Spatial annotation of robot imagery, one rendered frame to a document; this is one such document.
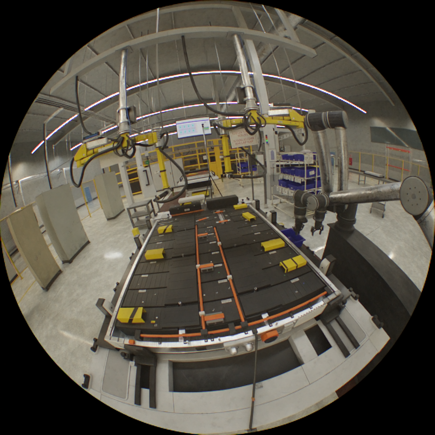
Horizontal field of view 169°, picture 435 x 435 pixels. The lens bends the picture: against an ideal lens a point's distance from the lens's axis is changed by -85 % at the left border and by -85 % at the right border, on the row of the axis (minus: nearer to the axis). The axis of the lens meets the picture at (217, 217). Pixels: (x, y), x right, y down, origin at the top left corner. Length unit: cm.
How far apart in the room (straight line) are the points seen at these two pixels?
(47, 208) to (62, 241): 100
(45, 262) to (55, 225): 103
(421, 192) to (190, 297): 114
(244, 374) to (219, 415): 26
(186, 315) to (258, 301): 35
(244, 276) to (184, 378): 69
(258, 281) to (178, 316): 46
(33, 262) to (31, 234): 63
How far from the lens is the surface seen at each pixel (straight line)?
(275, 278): 88
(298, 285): 86
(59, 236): 489
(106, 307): 108
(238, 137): 190
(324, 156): 147
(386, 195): 101
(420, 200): 73
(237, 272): 89
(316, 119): 138
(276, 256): 103
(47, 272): 466
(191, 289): 85
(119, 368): 103
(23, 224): 447
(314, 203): 110
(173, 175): 1046
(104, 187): 712
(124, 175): 515
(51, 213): 484
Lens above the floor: 165
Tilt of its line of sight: 23 degrees down
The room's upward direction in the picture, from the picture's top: 8 degrees counter-clockwise
